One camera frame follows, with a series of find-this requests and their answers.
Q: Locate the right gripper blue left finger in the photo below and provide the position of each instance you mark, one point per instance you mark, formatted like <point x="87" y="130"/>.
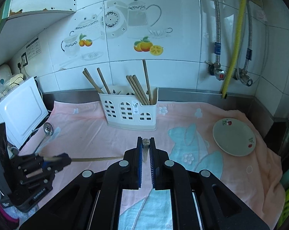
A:
<point x="92" y="200"/>

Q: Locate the white wall cabinet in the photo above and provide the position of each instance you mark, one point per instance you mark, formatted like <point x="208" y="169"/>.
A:
<point x="21" y="20"/>

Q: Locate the white microwave oven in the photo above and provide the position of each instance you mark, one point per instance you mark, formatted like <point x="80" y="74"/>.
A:
<point x="22" y="110"/>

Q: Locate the wall power socket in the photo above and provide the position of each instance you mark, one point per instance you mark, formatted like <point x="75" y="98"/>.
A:
<point x="24" y="60"/>

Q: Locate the steel angle valve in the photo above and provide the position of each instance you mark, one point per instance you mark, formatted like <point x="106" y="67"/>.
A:
<point x="214" y="69"/>
<point x="242" y="76"/>

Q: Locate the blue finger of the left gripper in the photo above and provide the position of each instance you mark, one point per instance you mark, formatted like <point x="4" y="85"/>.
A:
<point x="56" y="163"/>

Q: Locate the white plastic utensil holder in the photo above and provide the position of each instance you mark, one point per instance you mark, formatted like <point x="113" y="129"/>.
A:
<point x="122" y="109"/>

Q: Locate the wooden chopstick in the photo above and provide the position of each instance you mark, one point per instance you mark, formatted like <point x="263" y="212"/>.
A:
<point x="91" y="80"/>
<point x="81" y="159"/>
<point x="135" y="90"/>
<point x="147" y="81"/>
<point x="142" y="89"/>
<point x="103" y="80"/>
<point x="134" y="83"/>
<point x="94" y="75"/>

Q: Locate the steel slotted ladle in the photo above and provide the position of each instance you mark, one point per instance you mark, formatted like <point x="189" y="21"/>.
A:
<point x="48" y="131"/>

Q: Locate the pink towel with blue pattern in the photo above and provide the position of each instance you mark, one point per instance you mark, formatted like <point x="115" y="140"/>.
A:
<point x="184" y="130"/>

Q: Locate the small white plate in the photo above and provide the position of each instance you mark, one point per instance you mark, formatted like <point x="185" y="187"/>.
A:
<point x="234" y="137"/>

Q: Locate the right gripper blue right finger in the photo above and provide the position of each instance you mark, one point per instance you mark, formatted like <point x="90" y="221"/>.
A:
<point x="199" y="200"/>

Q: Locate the white instruction label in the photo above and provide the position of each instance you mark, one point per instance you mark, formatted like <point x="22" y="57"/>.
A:
<point x="33" y="49"/>

